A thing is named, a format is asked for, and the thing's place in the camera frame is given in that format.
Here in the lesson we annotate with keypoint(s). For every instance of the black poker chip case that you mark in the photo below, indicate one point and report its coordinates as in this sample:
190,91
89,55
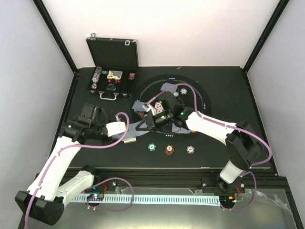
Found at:
113,54

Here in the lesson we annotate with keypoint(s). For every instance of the card pack in case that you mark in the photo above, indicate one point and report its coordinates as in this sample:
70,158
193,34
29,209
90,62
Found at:
114,75

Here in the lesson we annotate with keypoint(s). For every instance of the chip row in case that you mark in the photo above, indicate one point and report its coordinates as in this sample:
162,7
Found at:
96,77

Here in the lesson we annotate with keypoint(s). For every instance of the blue cards seat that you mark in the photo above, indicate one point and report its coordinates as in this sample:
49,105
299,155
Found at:
169,87
179,130

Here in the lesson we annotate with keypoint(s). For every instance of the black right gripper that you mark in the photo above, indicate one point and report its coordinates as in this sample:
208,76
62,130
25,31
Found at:
150,121

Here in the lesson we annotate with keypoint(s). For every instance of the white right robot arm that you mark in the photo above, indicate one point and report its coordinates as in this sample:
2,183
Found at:
243,146

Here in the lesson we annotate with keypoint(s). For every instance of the round black poker mat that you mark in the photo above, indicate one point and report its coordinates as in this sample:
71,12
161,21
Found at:
152,86

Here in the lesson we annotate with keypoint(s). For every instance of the purple chip in case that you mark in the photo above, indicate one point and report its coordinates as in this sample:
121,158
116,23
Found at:
131,76

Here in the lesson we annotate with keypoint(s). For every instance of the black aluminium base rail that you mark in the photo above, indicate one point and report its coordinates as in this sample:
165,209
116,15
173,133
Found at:
192,178

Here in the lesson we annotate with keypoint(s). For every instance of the blue white poker chip stack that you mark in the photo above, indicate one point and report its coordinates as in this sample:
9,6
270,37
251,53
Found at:
190,149

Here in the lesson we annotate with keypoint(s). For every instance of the orange poker chip stack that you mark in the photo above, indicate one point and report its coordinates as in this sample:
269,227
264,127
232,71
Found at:
169,150

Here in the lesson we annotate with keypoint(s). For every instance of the white card box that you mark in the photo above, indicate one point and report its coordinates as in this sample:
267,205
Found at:
129,140

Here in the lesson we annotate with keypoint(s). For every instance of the blue cards top seat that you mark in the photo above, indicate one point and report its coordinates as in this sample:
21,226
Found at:
169,87

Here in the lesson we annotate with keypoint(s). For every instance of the red triangle marker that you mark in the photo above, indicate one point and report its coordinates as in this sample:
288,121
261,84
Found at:
140,114

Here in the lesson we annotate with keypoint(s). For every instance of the blue playing card deck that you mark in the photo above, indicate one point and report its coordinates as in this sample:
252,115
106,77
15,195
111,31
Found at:
117,137

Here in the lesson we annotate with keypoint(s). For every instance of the blue card seat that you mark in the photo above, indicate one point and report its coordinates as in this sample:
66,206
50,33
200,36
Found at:
138,106

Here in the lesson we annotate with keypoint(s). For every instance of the white slotted cable duct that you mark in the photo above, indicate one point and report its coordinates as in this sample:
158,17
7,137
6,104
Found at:
149,199

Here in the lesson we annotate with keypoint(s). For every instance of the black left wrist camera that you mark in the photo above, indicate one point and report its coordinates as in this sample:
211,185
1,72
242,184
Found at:
91,114

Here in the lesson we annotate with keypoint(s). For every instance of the green poker chip stack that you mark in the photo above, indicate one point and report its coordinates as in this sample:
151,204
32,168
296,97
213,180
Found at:
151,147

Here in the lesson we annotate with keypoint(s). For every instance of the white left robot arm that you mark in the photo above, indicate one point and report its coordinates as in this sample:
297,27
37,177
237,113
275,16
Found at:
45,199

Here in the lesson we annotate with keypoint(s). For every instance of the blue cards bottom seat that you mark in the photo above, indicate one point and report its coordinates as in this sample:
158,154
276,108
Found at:
179,130

